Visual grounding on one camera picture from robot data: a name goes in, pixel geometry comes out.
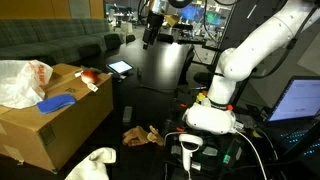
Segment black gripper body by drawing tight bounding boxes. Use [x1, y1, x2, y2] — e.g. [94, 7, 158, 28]
[142, 10, 165, 41]

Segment orange plush toy with tag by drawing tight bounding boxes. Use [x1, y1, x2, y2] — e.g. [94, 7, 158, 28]
[74, 68, 101, 93]

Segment brown plush animal toy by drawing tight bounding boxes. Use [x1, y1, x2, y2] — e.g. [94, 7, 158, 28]
[122, 125, 165, 148]

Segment blue cloth pad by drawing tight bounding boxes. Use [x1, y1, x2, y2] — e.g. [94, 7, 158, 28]
[36, 93, 77, 115]

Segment white plastic bag red print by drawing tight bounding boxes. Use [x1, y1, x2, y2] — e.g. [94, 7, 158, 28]
[0, 59, 54, 110]

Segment small yellow object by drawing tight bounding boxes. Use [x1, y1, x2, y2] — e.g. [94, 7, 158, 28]
[195, 92, 207, 104]

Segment large cardboard box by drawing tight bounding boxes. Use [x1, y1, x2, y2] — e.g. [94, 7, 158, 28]
[0, 63, 114, 173]

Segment white knitted towel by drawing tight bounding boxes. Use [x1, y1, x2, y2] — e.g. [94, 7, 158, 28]
[64, 147, 118, 180]

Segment small tablet lit screen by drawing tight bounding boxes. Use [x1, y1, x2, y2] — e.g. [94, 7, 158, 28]
[106, 59, 134, 75]

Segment blue lit background monitor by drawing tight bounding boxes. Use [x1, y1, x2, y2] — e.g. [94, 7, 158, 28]
[181, 3, 205, 23]

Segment white VR headset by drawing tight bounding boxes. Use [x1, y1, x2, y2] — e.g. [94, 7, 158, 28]
[182, 102, 238, 136]

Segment grey sofa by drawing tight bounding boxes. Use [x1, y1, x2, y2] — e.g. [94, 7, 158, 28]
[0, 18, 126, 64]

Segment white barcode scanner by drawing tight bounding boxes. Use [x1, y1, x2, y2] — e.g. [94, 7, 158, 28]
[178, 133, 204, 173]

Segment black equipment tray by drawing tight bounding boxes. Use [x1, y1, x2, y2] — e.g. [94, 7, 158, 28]
[163, 131, 248, 174]

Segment open laptop lit screen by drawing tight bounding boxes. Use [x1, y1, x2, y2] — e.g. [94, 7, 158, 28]
[263, 75, 320, 161]

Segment yellow wrist camera mount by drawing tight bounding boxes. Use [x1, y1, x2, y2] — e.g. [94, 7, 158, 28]
[163, 13, 181, 28]

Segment white cable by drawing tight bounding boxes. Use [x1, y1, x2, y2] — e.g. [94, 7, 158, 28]
[229, 128, 269, 180]

